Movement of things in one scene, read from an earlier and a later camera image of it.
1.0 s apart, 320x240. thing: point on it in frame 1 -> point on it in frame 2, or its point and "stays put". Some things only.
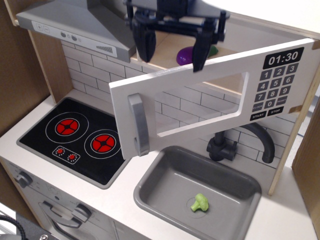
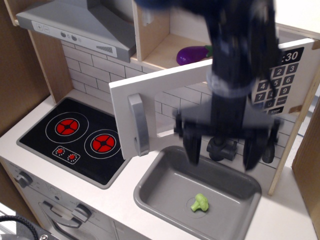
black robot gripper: x=178 y=16 -> x=228 y=114
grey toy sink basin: x=201 y=198 stays put
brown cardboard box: x=306 y=167 stays put
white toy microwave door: x=276 y=80 stays put
